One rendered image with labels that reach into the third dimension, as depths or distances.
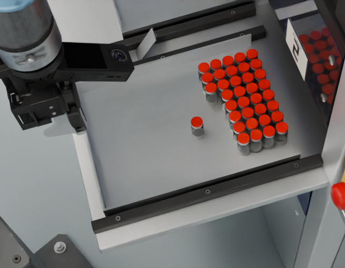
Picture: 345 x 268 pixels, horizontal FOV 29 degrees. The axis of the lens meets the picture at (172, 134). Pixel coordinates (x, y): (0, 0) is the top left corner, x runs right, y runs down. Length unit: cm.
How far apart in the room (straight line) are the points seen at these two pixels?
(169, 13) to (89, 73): 52
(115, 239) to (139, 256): 92
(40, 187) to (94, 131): 99
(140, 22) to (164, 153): 29
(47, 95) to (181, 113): 41
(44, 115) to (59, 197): 129
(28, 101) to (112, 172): 36
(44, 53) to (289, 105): 57
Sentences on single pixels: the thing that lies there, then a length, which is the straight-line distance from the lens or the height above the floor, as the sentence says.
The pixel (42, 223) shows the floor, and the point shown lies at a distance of 214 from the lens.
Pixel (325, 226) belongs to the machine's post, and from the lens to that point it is 132.
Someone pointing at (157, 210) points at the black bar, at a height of 90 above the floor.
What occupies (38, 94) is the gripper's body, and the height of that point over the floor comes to 123.
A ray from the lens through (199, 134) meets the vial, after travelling 116.
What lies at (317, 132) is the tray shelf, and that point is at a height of 88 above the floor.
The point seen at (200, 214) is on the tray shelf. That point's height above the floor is 88.
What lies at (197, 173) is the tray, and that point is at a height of 88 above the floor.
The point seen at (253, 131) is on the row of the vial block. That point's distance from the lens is 113.
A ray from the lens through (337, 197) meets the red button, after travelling 100.
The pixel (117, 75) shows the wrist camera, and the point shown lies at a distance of 85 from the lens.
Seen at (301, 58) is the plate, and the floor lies 103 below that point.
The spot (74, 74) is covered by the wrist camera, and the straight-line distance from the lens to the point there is 83.
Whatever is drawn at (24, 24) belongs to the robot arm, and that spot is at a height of 138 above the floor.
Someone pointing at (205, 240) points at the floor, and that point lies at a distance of 203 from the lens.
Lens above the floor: 192
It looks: 62 degrees down
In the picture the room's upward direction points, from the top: 11 degrees counter-clockwise
